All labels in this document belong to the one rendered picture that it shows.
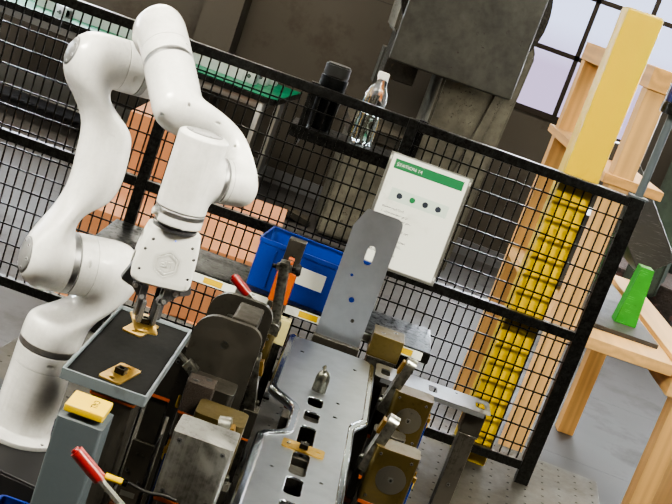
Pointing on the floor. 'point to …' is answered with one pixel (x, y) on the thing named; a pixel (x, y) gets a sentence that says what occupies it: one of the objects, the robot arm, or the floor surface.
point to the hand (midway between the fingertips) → (147, 310)
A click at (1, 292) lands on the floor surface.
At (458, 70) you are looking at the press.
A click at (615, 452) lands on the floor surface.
